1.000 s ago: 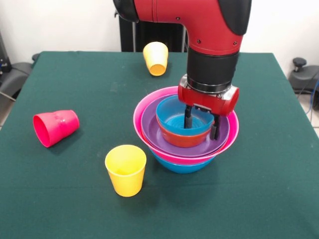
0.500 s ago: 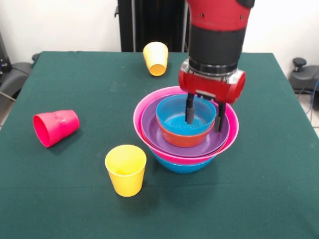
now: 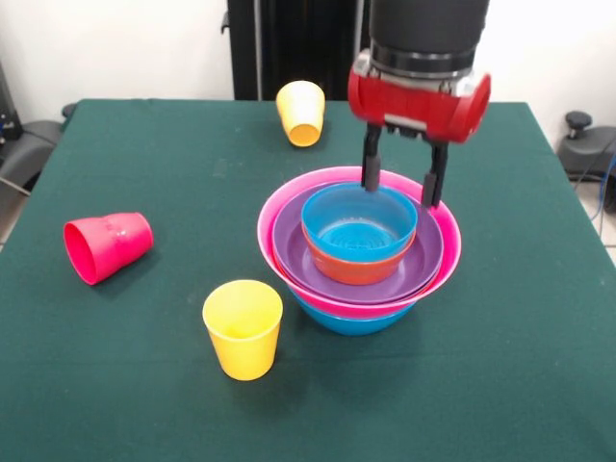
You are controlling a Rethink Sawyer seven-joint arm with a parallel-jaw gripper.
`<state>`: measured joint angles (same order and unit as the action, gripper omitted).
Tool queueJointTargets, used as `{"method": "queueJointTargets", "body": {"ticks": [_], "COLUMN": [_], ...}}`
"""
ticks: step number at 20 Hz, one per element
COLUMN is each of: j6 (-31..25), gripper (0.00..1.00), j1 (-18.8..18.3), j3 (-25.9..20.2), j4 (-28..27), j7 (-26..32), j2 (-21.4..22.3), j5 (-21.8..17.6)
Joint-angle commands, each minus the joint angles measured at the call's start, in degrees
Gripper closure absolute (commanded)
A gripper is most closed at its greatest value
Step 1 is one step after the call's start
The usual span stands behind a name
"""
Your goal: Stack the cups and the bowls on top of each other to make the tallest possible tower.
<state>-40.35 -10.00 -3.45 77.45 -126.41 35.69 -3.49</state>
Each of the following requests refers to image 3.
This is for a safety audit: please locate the blue cable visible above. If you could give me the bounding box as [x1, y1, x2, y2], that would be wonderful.
[594, 153, 616, 237]

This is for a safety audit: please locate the small orange plastic bowl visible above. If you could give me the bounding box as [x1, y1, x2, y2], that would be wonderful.
[302, 230, 418, 286]

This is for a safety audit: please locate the small blue plastic bowl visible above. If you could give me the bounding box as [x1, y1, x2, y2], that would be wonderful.
[300, 185, 419, 264]

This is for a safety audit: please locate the black padded equipment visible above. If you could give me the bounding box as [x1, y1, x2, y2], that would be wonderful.
[0, 119, 66, 193]

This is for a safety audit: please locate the large blue plastic bowl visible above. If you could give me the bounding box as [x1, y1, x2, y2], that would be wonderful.
[287, 288, 418, 337]

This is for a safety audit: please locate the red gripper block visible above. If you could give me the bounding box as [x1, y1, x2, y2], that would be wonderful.
[346, 69, 493, 210]

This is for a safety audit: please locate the dark green tablecloth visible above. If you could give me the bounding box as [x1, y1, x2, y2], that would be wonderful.
[0, 98, 616, 462]

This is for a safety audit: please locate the pink plastic bowl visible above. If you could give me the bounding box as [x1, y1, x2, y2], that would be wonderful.
[256, 166, 463, 321]

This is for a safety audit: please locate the red plastic cup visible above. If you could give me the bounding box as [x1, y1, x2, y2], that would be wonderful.
[63, 212, 155, 287]

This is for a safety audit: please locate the purple plastic bowl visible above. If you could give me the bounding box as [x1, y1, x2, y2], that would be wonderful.
[274, 254, 444, 309]
[271, 180, 445, 304]

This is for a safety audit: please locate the yellow plastic cup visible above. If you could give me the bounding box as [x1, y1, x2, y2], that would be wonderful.
[275, 80, 326, 131]
[286, 122, 323, 148]
[202, 279, 284, 381]

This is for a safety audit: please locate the black equipment base with knob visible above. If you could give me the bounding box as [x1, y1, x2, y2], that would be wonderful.
[556, 111, 616, 182]

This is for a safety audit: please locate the dark device box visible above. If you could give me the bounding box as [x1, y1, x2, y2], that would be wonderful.
[0, 62, 20, 141]

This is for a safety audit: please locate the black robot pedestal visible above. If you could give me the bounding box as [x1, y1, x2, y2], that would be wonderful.
[220, 0, 381, 102]

